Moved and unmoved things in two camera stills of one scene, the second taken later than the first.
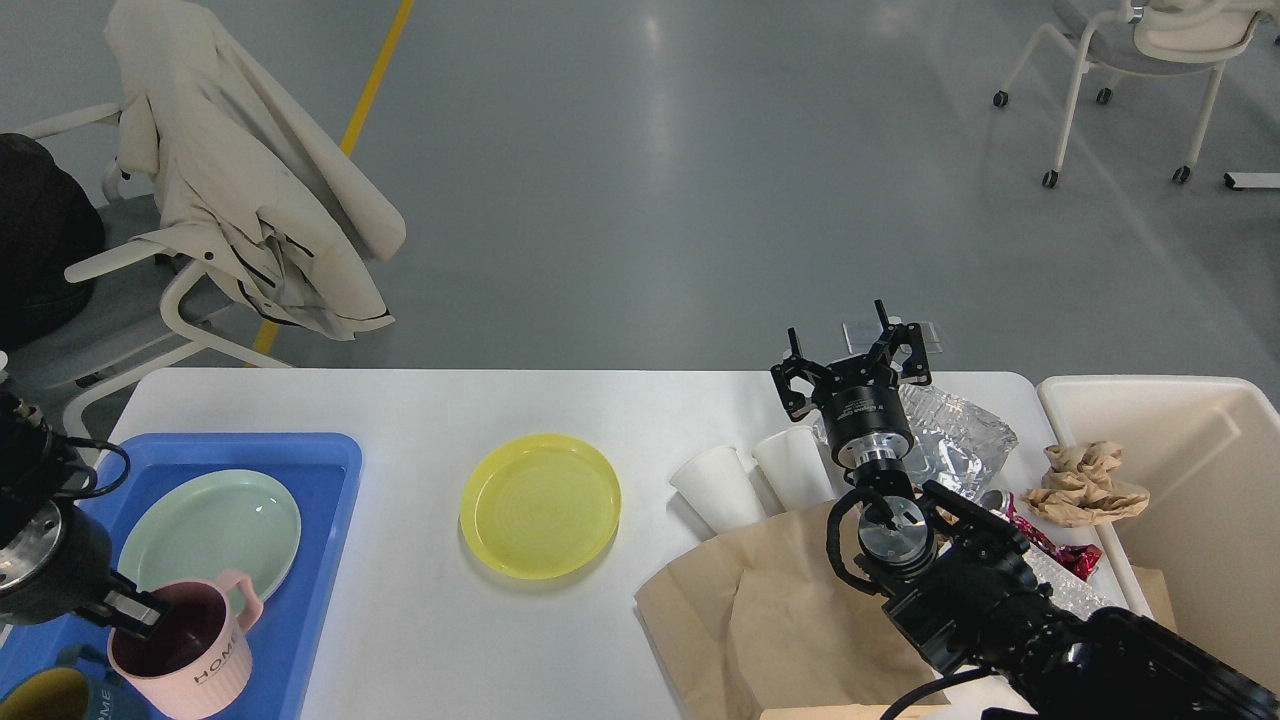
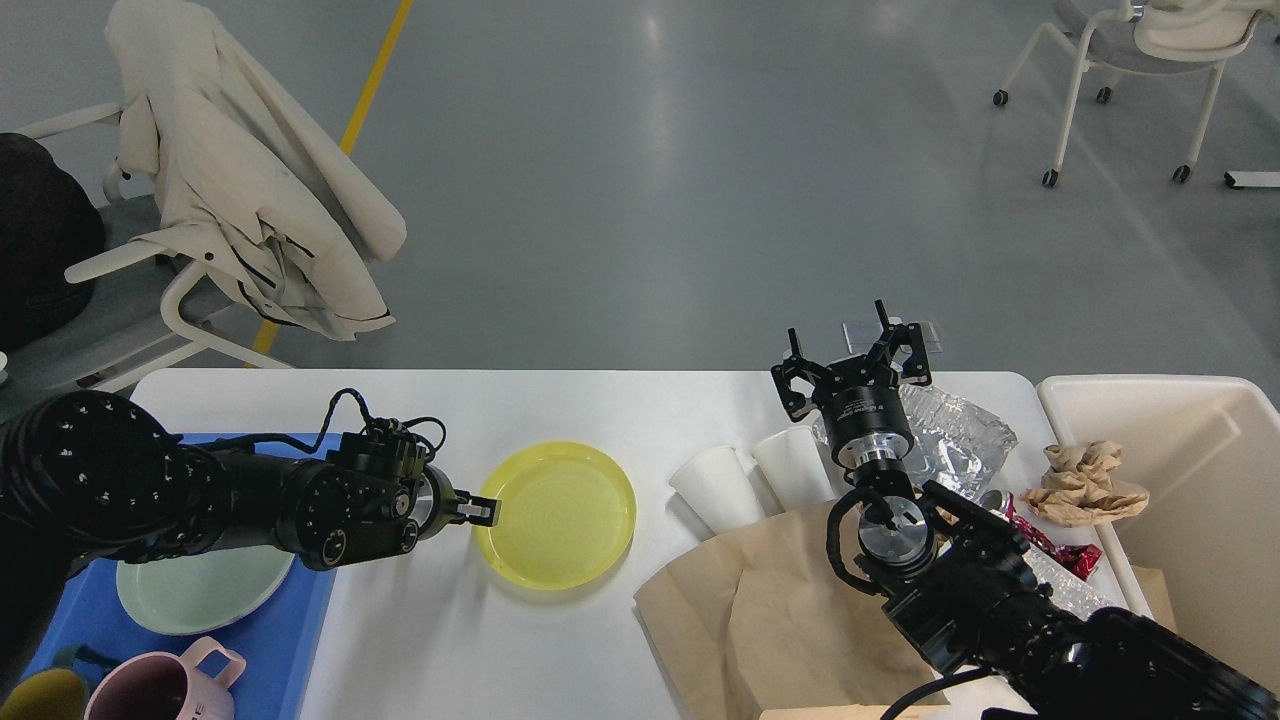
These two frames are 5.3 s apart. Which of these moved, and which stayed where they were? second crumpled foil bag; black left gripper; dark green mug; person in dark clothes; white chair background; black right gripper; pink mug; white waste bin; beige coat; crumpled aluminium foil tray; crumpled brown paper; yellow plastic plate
Moved: black left gripper; pink mug; dark green mug; yellow plastic plate
Stayed: person in dark clothes; crumpled aluminium foil tray; black right gripper; white waste bin; crumpled brown paper; beige coat; second crumpled foil bag; white chair background
